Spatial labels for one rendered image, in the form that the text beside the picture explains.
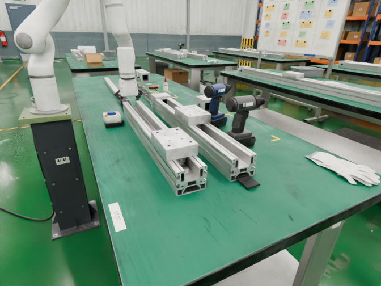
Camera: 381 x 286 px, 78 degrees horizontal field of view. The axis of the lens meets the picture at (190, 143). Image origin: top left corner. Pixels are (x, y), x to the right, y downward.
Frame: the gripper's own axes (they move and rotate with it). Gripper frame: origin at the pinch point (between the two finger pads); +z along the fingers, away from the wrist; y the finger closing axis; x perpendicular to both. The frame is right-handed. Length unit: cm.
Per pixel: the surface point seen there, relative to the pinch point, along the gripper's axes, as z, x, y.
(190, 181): 2, 84, -1
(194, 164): -3, 82, -2
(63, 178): 43, -3, 43
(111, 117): -0.5, 21.2, 13.6
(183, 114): -7, 48, -14
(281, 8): -78, -183, -281
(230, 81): 17, -120, -155
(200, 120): -5, 53, -20
